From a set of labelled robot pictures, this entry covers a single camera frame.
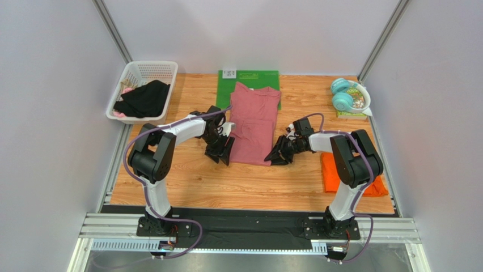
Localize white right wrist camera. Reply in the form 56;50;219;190
285;124;296;139

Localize white plastic basket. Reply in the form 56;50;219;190
105;61;179;125

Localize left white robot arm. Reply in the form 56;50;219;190
122;106;236;223

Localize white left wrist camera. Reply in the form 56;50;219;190
219;122;236;137

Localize black garment in basket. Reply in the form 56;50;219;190
113;80;171;118

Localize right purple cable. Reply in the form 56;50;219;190
302;112;375;264

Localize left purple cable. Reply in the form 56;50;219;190
122;105;234;261

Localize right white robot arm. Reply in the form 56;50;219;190
264;117;383;236

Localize pink t shirt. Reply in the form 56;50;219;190
230;82;281;166

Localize green picture book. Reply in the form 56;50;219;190
336;87;367;120

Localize folded orange t shirt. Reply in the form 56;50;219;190
320;152;389;197

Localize teal headphones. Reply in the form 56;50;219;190
331;78;372;116

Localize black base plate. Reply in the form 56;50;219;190
136;207;361;250

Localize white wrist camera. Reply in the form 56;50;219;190
219;122;236;137
285;124;296;139

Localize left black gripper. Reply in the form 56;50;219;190
201;130;235;165

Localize pink item in basket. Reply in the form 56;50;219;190
112;87;135;118

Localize purple cable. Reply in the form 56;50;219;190
122;105;234;261
302;112;375;264

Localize aluminium frame rail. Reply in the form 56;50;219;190
79;214;421;254

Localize green cutting mat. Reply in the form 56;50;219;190
215;70;280;108

